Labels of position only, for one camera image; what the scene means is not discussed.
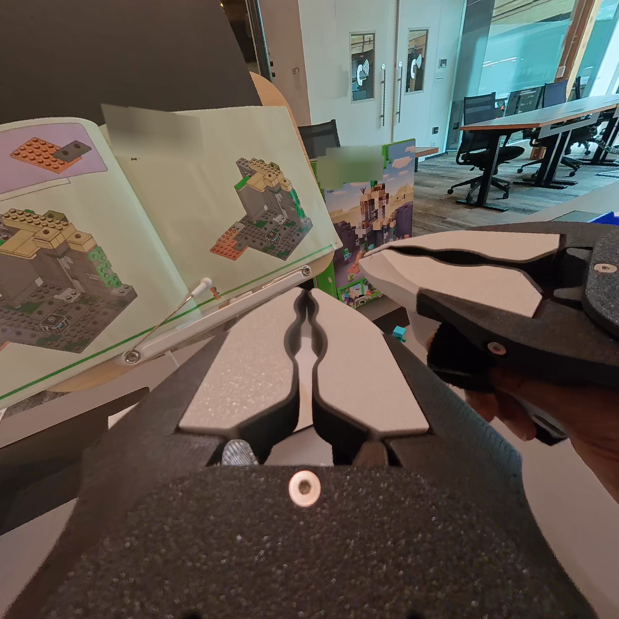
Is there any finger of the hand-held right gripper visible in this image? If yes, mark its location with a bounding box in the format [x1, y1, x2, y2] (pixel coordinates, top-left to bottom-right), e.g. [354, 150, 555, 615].
[374, 231, 567, 265]
[359, 251, 543, 319]

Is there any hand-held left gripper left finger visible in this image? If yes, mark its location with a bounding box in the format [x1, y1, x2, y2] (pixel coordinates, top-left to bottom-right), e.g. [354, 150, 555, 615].
[178, 288, 311, 463]

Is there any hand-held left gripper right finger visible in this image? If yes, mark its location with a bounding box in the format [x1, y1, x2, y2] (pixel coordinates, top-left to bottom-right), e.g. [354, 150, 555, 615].
[309, 288, 431, 466]

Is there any pale green instruction booklet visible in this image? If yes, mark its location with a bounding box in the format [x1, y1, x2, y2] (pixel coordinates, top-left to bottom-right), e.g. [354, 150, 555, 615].
[0, 104, 341, 402]

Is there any grey desk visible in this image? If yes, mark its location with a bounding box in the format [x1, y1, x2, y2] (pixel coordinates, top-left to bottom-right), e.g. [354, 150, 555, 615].
[0, 181, 619, 619]

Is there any person's right hand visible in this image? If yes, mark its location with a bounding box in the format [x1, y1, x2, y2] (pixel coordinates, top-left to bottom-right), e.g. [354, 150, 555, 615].
[464, 368, 619, 504]

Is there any green toy set box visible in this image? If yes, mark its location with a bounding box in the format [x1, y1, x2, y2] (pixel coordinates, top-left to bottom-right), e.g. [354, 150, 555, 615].
[312, 138, 417, 310]

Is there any long wooden table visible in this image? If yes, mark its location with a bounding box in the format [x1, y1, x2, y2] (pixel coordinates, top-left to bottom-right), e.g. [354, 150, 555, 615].
[457, 94, 619, 189]

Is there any white door with glass panel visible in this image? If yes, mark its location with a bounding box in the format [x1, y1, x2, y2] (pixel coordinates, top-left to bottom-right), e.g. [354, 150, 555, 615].
[334, 0, 398, 146]
[399, 0, 453, 151]

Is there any black partition panel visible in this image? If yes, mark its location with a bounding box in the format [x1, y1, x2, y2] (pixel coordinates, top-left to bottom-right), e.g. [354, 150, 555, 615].
[0, 0, 263, 127]

